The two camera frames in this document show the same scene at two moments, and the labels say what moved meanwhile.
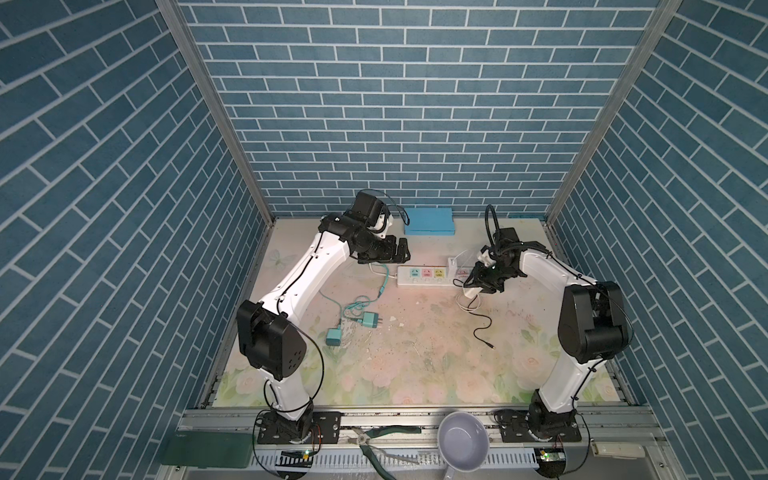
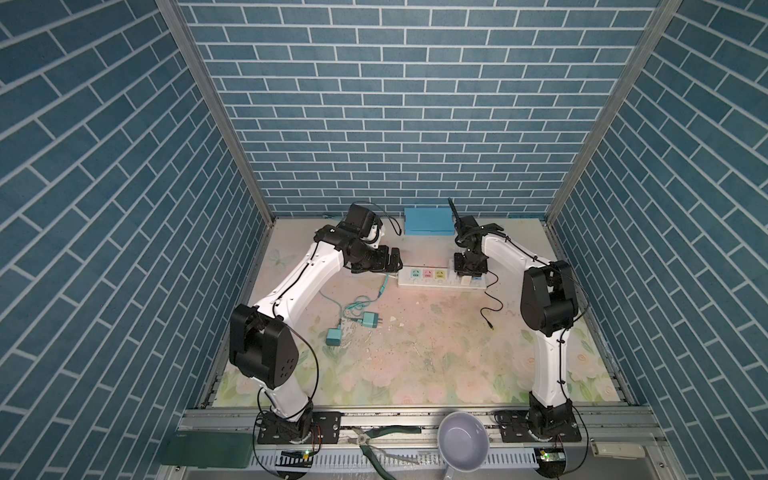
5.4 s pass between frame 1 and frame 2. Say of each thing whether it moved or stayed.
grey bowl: stayed
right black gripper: moved
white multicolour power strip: stayed
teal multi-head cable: stayed
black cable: moved
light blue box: stayed
